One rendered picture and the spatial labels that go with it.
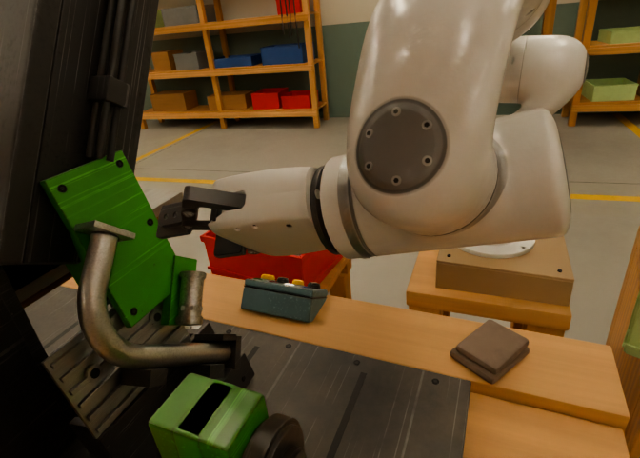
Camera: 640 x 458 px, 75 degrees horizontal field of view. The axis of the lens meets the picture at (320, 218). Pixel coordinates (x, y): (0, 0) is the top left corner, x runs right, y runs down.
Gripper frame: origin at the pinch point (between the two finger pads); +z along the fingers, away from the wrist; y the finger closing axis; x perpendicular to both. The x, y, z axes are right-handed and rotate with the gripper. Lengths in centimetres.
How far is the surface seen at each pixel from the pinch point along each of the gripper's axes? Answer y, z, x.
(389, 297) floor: -186, 51, -25
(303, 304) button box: -37.6, 11.4, 1.2
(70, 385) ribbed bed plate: -2.8, 20.9, 15.2
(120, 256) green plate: -4.2, 18.7, -0.4
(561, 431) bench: -42, -28, 19
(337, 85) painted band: -404, 204, -369
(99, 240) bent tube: 0.8, 15.7, -0.8
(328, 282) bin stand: -63, 21, -8
